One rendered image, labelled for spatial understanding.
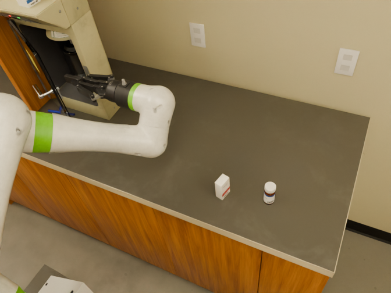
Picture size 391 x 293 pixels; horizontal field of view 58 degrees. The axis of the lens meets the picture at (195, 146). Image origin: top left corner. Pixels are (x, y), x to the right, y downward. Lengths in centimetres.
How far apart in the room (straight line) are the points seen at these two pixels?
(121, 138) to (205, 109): 58
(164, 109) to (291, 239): 58
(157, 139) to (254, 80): 69
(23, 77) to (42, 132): 74
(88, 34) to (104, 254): 140
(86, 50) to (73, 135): 47
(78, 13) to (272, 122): 85
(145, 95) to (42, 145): 33
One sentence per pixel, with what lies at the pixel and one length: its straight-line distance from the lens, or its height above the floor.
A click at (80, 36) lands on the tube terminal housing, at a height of 136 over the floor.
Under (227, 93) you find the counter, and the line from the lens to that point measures 164.
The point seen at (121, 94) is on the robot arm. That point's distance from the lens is 116.
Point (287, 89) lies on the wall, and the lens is 164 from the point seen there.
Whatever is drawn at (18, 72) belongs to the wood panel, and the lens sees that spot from 173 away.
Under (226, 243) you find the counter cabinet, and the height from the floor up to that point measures 78.
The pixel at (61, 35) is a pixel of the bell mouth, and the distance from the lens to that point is 149.
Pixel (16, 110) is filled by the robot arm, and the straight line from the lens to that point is 88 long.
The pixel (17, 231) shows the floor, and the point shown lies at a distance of 269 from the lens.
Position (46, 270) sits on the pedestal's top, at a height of 94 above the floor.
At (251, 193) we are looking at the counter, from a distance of 129.
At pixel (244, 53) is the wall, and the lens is 159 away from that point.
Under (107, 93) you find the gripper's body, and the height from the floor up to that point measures 129.
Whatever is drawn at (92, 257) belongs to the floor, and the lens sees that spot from 236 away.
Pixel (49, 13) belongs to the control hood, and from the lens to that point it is 129.
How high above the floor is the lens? 203
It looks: 49 degrees down
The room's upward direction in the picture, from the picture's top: 8 degrees counter-clockwise
